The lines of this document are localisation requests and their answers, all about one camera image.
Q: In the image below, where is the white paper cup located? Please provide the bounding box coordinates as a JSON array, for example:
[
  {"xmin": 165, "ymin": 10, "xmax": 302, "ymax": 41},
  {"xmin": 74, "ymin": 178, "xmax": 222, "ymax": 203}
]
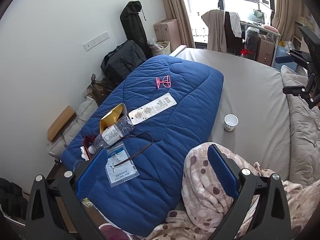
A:
[{"xmin": 224, "ymin": 114, "xmax": 238, "ymax": 132}]

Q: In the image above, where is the black duffel bag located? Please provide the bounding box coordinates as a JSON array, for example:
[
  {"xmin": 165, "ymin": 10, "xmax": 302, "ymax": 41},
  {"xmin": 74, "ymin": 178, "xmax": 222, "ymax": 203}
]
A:
[{"xmin": 100, "ymin": 40, "xmax": 147, "ymax": 83}]

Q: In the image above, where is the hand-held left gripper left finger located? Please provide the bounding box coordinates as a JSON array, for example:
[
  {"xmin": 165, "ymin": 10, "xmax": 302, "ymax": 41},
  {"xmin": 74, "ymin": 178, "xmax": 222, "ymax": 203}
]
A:
[{"xmin": 25, "ymin": 149, "xmax": 109, "ymax": 240}]

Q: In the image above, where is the white basket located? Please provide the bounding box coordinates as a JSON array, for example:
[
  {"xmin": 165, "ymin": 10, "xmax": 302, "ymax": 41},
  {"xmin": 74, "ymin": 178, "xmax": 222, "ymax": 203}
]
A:
[{"xmin": 156, "ymin": 41, "xmax": 171, "ymax": 55}]

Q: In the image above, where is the white garment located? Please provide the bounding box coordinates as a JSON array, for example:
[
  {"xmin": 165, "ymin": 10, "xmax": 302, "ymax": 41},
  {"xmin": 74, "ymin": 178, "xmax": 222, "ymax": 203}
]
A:
[{"xmin": 229, "ymin": 12, "xmax": 242, "ymax": 37}]

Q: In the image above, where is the brown cord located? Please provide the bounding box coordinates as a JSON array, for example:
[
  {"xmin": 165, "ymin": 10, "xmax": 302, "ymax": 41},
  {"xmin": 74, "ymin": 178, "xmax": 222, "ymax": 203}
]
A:
[{"xmin": 112, "ymin": 133, "xmax": 153, "ymax": 167}]

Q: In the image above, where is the tall black bag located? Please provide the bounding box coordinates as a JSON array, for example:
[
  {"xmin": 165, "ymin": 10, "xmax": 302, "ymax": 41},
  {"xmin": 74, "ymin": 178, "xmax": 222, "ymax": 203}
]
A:
[{"xmin": 120, "ymin": 1, "xmax": 152, "ymax": 57}]

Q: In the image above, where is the flat cardboard box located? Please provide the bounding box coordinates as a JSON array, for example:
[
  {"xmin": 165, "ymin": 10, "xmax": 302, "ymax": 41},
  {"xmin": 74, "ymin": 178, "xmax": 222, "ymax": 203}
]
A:
[{"xmin": 47, "ymin": 105, "xmax": 76, "ymax": 142}]

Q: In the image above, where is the white desk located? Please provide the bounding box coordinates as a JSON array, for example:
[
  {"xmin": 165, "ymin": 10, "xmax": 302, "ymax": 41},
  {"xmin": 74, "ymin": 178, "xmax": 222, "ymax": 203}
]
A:
[{"xmin": 240, "ymin": 20, "xmax": 282, "ymax": 63}]

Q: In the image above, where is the beige curtain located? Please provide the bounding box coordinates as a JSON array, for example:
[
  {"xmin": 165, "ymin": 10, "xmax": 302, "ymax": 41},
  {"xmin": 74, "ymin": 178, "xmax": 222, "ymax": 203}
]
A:
[
  {"xmin": 271, "ymin": 0, "xmax": 304, "ymax": 34},
  {"xmin": 156, "ymin": 0, "xmax": 195, "ymax": 48}
]

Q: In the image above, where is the crumpled white tissue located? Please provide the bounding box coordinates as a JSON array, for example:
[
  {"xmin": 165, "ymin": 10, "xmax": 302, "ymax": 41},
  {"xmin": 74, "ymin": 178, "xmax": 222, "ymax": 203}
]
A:
[{"xmin": 79, "ymin": 146, "xmax": 91, "ymax": 160}]

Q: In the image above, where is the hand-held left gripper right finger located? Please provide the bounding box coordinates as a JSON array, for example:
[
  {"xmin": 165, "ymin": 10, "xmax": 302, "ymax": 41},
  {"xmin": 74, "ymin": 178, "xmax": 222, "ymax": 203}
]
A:
[{"xmin": 207, "ymin": 143, "xmax": 293, "ymax": 240}]

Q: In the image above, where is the plastic water bottle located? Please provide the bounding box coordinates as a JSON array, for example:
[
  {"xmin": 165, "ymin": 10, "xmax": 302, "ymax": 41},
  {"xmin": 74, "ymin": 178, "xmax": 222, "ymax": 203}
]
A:
[{"xmin": 87, "ymin": 115, "xmax": 135, "ymax": 155}]

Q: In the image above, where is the beige garment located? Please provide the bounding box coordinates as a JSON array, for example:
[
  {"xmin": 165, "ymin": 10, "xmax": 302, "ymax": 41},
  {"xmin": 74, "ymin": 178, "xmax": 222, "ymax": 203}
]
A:
[{"xmin": 202, "ymin": 9, "xmax": 227, "ymax": 52}]

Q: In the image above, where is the pink polka dot blanket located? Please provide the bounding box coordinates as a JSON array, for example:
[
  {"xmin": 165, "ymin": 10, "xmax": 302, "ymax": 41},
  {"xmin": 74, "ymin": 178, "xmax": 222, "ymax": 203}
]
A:
[{"xmin": 147, "ymin": 142, "xmax": 320, "ymax": 240}]

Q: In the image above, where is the brown suitcase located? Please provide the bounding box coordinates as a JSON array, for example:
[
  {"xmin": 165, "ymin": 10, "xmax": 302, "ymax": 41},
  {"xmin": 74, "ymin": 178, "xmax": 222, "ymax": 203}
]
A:
[{"xmin": 257, "ymin": 34, "xmax": 275, "ymax": 65}]

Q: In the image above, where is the white wall switch panel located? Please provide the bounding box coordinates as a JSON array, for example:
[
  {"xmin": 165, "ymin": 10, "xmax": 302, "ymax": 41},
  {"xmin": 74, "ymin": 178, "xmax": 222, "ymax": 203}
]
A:
[{"xmin": 84, "ymin": 31, "xmax": 110, "ymax": 51}]

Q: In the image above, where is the black garment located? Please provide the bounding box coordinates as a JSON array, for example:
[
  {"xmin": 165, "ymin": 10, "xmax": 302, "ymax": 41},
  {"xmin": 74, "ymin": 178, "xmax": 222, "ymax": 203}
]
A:
[{"xmin": 224, "ymin": 11, "xmax": 244, "ymax": 53}]

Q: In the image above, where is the blue quilt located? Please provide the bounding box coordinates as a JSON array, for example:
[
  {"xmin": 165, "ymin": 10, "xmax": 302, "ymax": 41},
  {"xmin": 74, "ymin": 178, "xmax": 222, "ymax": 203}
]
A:
[{"xmin": 60, "ymin": 55, "xmax": 224, "ymax": 237}]

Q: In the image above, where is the brown plastic bag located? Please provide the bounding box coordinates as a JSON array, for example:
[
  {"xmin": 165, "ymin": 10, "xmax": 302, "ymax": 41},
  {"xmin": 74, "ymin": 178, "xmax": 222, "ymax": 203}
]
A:
[{"xmin": 83, "ymin": 74, "xmax": 115, "ymax": 105}]

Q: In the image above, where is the wooden shelf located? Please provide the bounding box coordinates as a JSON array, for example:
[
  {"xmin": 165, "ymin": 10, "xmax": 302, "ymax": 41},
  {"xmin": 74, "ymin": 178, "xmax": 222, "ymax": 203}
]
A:
[{"xmin": 291, "ymin": 10, "xmax": 318, "ymax": 48}]

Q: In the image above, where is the light green bag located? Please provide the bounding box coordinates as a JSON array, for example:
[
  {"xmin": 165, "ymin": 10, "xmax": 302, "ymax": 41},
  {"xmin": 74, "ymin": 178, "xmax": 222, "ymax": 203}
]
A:
[{"xmin": 250, "ymin": 9, "xmax": 265, "ymax": 23}]

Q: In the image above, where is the clear zip bag with paper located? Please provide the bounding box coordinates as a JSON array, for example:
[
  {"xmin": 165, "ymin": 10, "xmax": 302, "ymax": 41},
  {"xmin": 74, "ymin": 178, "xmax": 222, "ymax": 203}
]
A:
[{"xmin": 104, "ymin": 141, "xmax": 140, "ymax": 187}]

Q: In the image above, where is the black puffer jacket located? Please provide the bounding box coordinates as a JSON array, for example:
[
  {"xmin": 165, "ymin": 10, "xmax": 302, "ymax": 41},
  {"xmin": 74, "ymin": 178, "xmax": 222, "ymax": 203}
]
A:
[{"xmin": 0, "ymin": 177, "xmax": 29, "ymax": 222}]

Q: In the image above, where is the long white tag card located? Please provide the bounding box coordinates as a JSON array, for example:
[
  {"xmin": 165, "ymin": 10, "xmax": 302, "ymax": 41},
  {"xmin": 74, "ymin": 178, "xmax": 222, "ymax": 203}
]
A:
[{"xmin": 128, "ymin": 92, "xmax": 177, "ymax": 125}]

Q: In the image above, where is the trash bin with pink bag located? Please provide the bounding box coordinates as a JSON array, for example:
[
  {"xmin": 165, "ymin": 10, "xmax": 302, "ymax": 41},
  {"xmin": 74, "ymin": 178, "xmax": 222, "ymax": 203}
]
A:
[{"xmin": 98, "ymin": 223, "xmax": 135, "ymax": 240}]

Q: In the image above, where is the pink wire holder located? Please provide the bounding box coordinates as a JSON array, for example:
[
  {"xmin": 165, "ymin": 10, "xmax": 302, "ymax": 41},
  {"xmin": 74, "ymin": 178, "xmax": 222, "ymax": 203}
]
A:
[{"xmin": 155, "ymin": 76, "xmax": 172, "ymax": 89}]

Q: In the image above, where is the grey storage bag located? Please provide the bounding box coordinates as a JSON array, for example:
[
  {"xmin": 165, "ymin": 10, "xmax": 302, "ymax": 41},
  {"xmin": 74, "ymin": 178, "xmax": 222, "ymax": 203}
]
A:
[{"xmin": 46, "ymin": 96, "xmax": 99, "ymax": 159}]

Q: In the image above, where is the beige grey blanket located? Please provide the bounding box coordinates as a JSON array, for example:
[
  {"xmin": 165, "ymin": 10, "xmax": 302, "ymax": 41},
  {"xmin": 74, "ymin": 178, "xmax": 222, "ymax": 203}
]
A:
[{"xmin": 280, "ymin": 65, "xmax": 320, "ymax": 188}]

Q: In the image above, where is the gold paper box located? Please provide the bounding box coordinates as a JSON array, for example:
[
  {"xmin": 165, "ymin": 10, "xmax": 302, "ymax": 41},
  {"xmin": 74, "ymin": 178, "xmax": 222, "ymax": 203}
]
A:
[{"xmin": 99, "ymin": 103, "xmax": 129, "ymax": 134}]

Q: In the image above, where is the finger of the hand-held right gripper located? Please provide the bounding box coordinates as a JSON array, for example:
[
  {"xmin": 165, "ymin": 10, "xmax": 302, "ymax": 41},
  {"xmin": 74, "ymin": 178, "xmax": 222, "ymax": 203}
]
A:
[
  {"xmin": 275, "ymin": 49, "xmax": 316, "ymax": 73},
  {"xmin": 282, "ymin": 72, "xmax": 320, "ymax": 109}
]

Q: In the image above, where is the window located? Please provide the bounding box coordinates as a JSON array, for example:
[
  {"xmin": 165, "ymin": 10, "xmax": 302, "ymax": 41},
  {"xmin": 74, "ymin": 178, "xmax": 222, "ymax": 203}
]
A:
[{"xmin": 176, "ymin": 0, "xmax": 275, "ymax": 48}]

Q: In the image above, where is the black wrapped suitcase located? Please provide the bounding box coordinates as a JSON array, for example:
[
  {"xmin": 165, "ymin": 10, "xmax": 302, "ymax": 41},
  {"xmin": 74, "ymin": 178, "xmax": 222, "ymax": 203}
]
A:
[{"xmin": 245, "ymin": 27, "xmax": 260, "ymax": 60}]

